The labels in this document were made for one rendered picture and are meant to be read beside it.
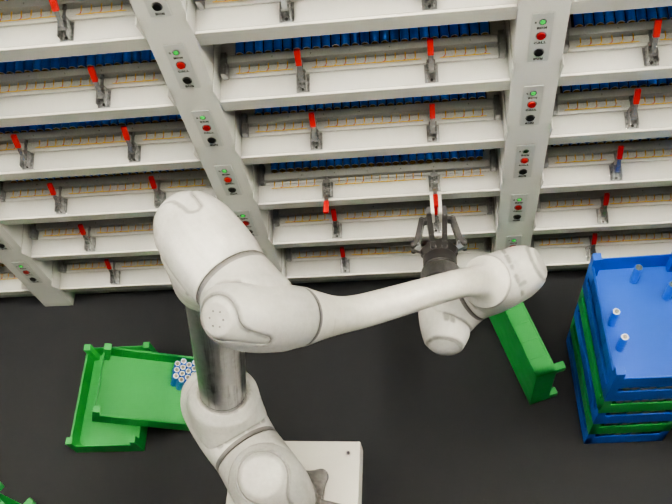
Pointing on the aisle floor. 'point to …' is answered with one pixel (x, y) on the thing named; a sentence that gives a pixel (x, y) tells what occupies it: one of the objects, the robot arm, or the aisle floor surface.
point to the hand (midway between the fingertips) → (436, 208)
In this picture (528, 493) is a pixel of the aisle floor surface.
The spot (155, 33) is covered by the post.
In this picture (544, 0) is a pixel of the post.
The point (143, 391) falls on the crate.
